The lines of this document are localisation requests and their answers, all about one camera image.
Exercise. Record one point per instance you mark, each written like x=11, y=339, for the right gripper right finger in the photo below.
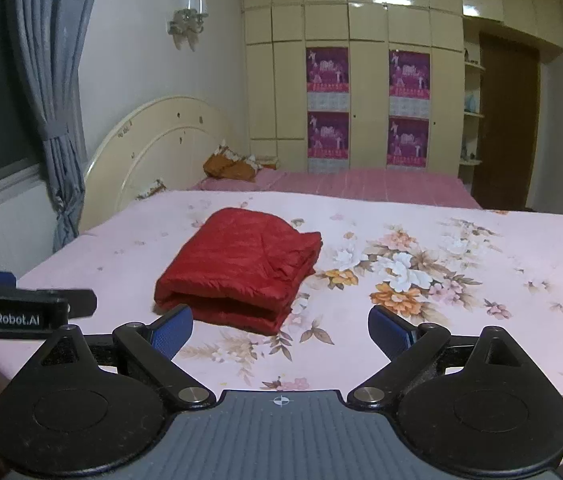
x=391, y=333

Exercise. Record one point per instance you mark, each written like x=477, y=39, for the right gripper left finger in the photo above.
x=171, y=331

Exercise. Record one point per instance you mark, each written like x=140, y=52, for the red quilted down jacket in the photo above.
x=241, y=269

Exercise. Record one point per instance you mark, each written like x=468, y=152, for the pink floral quilt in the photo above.
x=461, y=268

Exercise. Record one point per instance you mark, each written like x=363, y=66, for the pink bed sheet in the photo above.
x=373, y=185

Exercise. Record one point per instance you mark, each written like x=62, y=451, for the cream arched headboard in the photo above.
x=168, y=139

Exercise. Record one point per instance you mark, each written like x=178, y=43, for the lower right purple poster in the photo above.
x=407, y=142

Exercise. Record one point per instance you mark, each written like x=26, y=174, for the purple poster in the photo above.
x=407, y=142
x=409, y=74
x=328, y=135
x=327, y=69

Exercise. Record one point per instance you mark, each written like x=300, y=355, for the lower left purple poster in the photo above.
x=328, y=135

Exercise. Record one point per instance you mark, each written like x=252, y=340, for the cream corner shelf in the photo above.
x=474, y=72

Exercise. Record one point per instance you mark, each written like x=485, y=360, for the brown wooden door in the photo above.
x=509, y=103

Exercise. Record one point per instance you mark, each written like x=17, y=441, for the upper right purple poster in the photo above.
x=409, y=74

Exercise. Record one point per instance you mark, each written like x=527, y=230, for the cream wardrobe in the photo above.
x=277, y=33

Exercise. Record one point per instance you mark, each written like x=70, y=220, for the upper left purple poster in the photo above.
x=327, y=69

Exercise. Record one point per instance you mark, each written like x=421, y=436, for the grey curtain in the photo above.
x=48, y=38

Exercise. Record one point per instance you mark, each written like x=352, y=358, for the glass wall lamp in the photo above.
x=187, y=23

